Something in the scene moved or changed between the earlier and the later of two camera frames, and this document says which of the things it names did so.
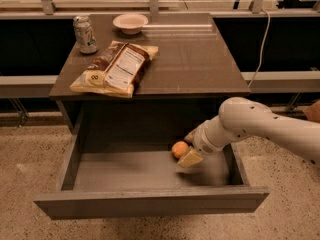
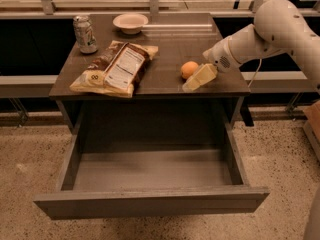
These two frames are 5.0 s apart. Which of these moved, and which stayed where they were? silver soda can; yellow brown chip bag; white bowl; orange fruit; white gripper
Moved: orange fruit; white gripper
Stayed: yellow brown chip bag; white bowl; silver soda can
